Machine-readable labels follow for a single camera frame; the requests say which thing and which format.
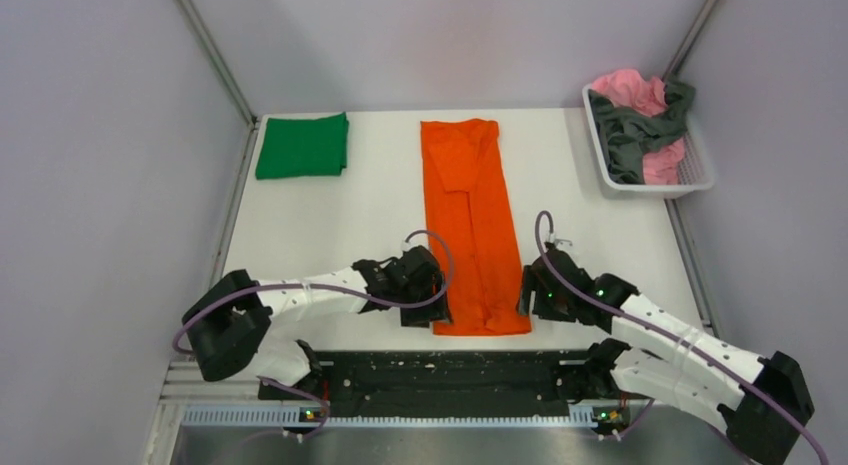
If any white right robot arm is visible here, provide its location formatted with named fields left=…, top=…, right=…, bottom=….
left=517, top=243, right=815, bottom=464

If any dark grey t shirt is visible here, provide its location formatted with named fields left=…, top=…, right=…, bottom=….
left=588, top=77, right=697, bottom=185

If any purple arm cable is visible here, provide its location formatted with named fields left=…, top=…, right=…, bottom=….
left=172, top=230, right=456, bottom=442
left=533, top=210, right=831, bottom=465

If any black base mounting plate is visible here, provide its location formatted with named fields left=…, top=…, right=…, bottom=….
left=296, top=344, right=635, bottom=419

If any pink t shirt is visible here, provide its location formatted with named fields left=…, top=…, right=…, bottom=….
left=589, top=68, right=686, bottom=186

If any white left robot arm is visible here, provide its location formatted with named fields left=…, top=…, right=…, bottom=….
left=177, top=246, right=451, bottom=399

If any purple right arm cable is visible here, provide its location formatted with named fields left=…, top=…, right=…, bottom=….
left=533, top=210, right=831, bottom=465

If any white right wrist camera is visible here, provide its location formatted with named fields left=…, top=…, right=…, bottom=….
left=545, top=236, right=574, bottom=252

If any grey slotted cable duct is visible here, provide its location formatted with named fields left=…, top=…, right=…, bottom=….
left=181, top=405, right=597, bottom=428

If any folded green t shirt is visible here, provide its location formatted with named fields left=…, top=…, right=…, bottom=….
left=255, top=113, right=349, bottom=180

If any orange t shirt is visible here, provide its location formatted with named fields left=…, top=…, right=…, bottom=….
left=420, top=119, right=532, bottom=336

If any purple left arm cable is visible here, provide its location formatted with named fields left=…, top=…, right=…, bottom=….
left=172, top=230, right=456, bottom=442

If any white plastic basket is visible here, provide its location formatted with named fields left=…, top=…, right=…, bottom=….
left=582, top=84, right=715, bottom=200

